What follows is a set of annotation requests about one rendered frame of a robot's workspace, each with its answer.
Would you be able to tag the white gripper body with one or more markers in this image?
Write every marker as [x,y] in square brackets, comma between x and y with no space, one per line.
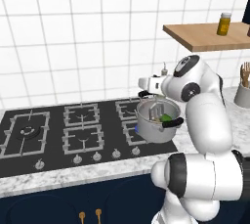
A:
[145,83]

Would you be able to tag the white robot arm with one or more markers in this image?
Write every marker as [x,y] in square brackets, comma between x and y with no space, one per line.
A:
[208,126]

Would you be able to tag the pale yellow onion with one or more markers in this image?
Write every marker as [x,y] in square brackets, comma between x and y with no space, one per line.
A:
[158,120]

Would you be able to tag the green avocado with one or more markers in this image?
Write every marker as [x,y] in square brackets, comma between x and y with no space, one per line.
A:
[166,117]

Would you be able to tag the small grey bottle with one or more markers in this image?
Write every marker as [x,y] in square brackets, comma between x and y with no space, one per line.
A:
[164,70]

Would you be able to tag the silver hob knob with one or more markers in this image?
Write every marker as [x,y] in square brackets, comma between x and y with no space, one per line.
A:
[135,151]
[97,156]
[116,153]
[77,159]
[39,164]

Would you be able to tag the black gas hob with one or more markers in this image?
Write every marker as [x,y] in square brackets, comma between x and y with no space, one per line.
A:
[81,136]

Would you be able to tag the yellow jar with white lid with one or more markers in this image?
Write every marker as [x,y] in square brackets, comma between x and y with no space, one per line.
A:
[224,25]

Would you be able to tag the grey utensil holder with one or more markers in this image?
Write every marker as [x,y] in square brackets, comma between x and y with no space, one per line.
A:
[242,97]

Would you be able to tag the wooden utensils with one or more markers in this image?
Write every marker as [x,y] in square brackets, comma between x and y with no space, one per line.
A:
[245,74]

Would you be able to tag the navy cupboard door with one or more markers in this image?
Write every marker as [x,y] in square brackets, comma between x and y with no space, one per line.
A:
[42,208]
[130,201]

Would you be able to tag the dark object on shelf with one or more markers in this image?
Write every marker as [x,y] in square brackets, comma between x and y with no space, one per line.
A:
[248,19]

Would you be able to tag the wooden wall shelf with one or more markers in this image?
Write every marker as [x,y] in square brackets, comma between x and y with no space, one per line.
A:
[208,37]

